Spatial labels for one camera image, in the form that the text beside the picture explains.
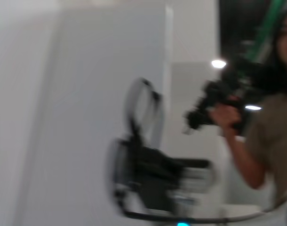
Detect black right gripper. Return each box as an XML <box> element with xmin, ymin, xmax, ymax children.
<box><xmin>124</xmin><ymin>143</ymin><xmax>209</xmax><ymax>210</ymax></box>

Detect black glasses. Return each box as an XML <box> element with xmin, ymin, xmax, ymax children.
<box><xmin>105</xmin><ymin>77</ymin><xmax>165</xmax><ymax>208</ymax></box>

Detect black handheld teleoperation controller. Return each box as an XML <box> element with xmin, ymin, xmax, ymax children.
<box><xmin>183</xmin><ymin>56</ymin><xmax>266</xmax><ymax>136</ymax></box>

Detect person right forearm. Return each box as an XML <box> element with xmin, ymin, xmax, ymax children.
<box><xmin>222</xmin><ymin>127</ymin><xmax>271</xmax><ymax>190</ymax></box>

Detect person right hand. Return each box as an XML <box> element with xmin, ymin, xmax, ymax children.
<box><xmin>210</xmin><ymin>96</ymin><xmax>243</xmax><ymax>137</ymax></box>

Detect person in olive shirt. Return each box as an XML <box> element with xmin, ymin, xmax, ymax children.
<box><xmin>243</xmin><ymin>7</ymin><xmax>287</xmax><ymax>209</ymax></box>

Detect green metal beam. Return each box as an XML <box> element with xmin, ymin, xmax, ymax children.
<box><xmin>242</xmin><ymin>0</ymin><xmax>285</xmax><ymax>59</ymax></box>

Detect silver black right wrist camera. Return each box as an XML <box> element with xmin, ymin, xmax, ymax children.
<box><xmin>180</xmin><ymin>166</ymin><xmax>216</xmax><ymax>189</ymax></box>

